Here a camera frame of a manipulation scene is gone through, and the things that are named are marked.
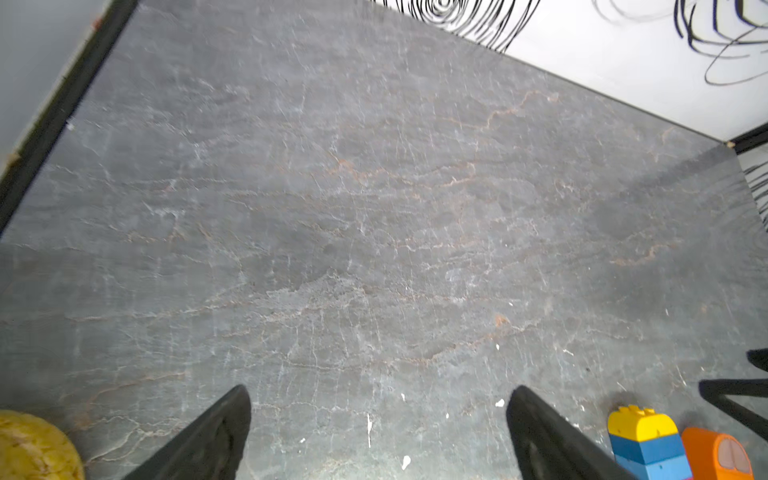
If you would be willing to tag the dark blue lego brick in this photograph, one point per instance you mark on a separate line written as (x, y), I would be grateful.
(648, 451)

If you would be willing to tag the light blue lego brick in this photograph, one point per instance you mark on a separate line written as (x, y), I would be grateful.
(675, 468)

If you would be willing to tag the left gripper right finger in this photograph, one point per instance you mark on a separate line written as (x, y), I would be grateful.
(547, 446)

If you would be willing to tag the yellow lego brick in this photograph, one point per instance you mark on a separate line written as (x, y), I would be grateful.
(640, 424)

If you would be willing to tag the red-lidded jar yellow contents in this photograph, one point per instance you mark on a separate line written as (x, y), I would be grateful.
(32, 448)

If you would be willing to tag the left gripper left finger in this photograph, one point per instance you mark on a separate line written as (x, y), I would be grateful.
(211, 447)

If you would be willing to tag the orange half-round lego piece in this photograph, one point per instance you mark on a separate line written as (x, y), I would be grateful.
(715, 456)

